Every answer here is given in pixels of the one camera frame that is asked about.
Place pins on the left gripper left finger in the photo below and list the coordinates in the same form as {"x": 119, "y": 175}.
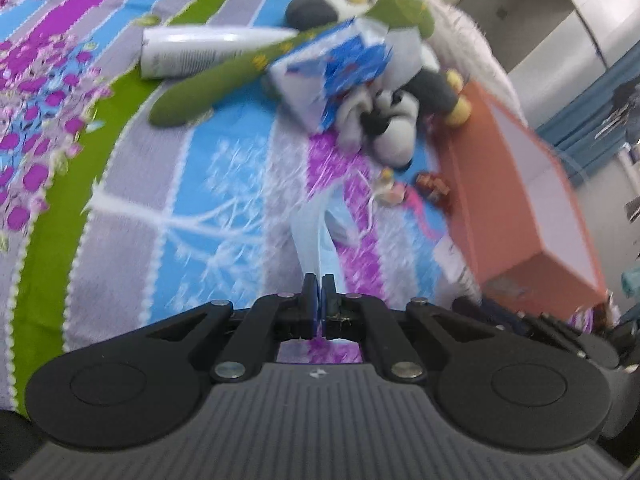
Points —
{"x": 138, "y": 387}

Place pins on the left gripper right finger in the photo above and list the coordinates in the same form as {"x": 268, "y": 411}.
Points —
{"x": 498, "y": 387}

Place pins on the blue white tissue pack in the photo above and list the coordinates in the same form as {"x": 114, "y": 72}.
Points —
{"x": 314, "y": 78}

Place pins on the orange cardboard box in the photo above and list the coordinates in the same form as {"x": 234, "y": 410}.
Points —
{"x": 514, "y": 215}

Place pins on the blue curtain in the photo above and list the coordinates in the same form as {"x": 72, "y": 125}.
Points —
{"x": 595, "y": 126}

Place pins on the small red toy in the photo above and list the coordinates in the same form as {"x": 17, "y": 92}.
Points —
{"x": 432, "y": 187}

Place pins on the small pink yellow toy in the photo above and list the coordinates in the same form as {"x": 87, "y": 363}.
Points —
{"x": 388, "y": 191}

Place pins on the black white plush toy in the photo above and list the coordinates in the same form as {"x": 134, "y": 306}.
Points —
{"x": 384, "y": 115}

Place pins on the grey fluffy blanket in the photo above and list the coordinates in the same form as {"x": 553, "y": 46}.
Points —
{"x": 459, "y": 44}

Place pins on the white cylindrical bottle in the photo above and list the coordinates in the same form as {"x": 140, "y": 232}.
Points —
{"x": 179, "y": 51}

